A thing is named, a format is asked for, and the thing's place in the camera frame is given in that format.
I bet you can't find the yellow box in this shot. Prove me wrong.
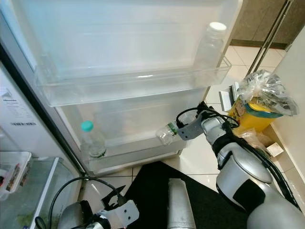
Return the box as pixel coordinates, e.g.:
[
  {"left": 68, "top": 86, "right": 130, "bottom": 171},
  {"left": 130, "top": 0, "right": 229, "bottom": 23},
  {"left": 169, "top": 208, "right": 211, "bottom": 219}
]
[{"left": 228, "top": 98, "right": 275, "bottom": 133}]

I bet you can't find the clear bottle with white cap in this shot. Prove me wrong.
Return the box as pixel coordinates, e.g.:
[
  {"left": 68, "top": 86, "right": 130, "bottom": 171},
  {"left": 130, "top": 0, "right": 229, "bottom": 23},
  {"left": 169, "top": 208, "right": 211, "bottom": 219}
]
[{"left": 194, "top": 21, "right": 228, "bottom": 72}]

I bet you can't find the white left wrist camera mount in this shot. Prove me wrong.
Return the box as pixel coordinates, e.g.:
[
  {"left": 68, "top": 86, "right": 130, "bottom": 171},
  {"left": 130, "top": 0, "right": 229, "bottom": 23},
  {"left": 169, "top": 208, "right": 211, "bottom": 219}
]
[{"left": 98, "top": 200, "right": 141, "bottom": 229}]

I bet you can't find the clear plastic food container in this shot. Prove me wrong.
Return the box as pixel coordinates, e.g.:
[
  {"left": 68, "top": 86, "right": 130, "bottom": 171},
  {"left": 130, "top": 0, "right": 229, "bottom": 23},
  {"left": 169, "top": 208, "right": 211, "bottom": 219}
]
[{"left": 0, "top": 152, "right": 32, "bottom": 201}]

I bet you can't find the clear bottle with green label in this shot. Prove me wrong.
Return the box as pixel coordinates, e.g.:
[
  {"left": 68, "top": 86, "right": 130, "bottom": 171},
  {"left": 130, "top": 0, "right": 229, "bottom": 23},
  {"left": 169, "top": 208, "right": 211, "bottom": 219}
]
[{"left": 155, "top": 122, "right": 181, "bottom": 146}]

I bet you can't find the clear knotted plastic bag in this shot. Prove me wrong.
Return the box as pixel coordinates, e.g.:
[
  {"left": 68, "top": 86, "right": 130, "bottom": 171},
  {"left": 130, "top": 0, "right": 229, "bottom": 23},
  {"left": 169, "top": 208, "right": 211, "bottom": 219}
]
[{"left": 237, "top": 70, "right": 300, "bottom": 117}]

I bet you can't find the wide clear door bin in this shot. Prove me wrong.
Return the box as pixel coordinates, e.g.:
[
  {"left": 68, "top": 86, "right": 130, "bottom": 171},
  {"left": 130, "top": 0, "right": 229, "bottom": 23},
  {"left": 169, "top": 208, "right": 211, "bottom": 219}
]
[{"left": 33, "top": 53, "right": 233, "bottom": 107}]

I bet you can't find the brown cardboard tag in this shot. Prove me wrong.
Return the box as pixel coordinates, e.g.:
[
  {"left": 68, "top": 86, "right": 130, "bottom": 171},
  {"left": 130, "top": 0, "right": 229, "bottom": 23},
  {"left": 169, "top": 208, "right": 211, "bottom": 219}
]
[{"left": 234, "top": 99, "right": 247, "bottom": 117}]

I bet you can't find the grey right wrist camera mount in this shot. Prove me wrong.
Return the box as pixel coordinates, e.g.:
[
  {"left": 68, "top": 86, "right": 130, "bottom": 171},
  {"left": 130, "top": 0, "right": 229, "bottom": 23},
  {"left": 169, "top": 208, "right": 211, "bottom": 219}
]
[{"left": 176, "top": 113, "right": 206, "bottom": 141}]

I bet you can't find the small clear door bin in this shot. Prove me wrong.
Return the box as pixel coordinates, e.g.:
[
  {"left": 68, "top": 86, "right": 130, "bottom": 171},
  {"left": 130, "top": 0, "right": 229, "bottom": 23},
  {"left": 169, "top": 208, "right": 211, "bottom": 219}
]
[{"left": 83, "top": 129, "right": 177, "bottom": 175}]

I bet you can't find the crumpled clear plastic wrap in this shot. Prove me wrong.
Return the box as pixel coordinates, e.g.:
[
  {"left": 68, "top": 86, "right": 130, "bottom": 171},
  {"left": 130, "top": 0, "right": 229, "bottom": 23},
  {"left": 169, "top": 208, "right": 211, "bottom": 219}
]
[{"left": 241, "top": 129, "right": 273, "bottom": 153}]

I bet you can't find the black doormat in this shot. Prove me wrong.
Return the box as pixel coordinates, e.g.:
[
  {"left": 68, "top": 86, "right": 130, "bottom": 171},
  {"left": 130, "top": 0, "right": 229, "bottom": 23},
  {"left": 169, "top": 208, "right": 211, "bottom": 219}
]
[{"left": 124, "top": 161, "right": 248, "bottom": 229}]

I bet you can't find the brown cabinet with metal rails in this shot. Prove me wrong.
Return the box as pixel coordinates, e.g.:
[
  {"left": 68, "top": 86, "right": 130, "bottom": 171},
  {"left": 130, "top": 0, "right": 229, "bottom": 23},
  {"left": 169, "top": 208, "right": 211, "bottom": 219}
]
[{"left": 231, "top": 0, "right": 305, "bottom": 62}]

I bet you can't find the small white box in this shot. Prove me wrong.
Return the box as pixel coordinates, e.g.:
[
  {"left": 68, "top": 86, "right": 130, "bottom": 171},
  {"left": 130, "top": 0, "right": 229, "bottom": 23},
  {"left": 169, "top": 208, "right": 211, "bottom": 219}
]
[{"left": 218, "top": 82, "right": 241, "bottom": 108}]

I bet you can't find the small white paper carton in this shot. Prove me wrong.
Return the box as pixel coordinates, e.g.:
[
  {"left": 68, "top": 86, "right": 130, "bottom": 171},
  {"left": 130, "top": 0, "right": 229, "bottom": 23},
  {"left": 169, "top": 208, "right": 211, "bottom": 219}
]
[{"left": 266, "top": 142, "right": 285, "bottom": 158}]

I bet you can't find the white fridge label sticker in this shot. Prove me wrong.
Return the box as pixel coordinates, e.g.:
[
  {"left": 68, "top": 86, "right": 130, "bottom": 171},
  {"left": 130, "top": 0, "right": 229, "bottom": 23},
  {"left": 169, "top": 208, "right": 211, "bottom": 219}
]
[{"left": 2, "top": 86, "right": 36, "bottom": 127}]

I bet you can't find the glass crisper cover shelf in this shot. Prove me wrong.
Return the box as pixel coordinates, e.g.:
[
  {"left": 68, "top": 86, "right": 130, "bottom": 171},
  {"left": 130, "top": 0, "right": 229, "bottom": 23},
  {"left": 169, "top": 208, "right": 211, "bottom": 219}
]
[{"left": 0, "top": 157, "right": 77, "bottom": 229}]

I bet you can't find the clear bottle with teal cap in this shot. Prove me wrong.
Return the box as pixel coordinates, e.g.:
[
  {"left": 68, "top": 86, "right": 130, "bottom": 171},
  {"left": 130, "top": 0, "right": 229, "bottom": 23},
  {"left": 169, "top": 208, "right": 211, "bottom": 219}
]
[{"left": 79, "top": 120, "right": 106, "bottom": 159}]

